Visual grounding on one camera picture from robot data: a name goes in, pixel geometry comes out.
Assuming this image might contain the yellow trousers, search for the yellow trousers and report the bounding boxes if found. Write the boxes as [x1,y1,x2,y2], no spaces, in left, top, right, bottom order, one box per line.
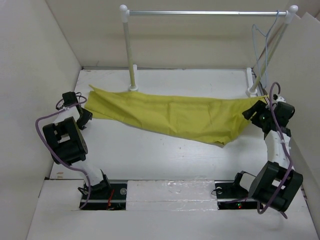
[85,86,265,146]

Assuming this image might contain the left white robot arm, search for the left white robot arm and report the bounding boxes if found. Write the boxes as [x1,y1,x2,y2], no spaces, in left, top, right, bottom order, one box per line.
[42,91,112,199]

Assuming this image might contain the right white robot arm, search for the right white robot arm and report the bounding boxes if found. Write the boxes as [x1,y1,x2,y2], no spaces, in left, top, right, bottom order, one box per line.
[231,100,303,214]

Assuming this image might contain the white and metal clothes rack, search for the white and metal clothes rack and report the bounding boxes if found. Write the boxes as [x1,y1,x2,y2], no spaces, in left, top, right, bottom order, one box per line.
[118,3,299,98]

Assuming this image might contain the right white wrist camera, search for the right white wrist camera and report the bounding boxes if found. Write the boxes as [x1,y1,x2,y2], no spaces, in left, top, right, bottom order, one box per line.
[273,94,286,103]

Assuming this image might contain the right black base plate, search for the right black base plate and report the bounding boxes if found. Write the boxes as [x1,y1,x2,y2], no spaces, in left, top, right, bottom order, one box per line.
[211,180,258,211]

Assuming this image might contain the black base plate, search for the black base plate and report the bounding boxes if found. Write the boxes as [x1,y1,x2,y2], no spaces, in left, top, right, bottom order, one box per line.
[78,181,128,211]
[211,180,258,211]

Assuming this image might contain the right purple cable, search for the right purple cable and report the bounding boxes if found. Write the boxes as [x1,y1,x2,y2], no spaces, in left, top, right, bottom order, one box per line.
[224,81,296,220]

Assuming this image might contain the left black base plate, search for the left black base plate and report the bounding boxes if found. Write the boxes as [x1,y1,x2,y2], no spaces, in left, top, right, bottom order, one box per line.
[78,181,128,211]

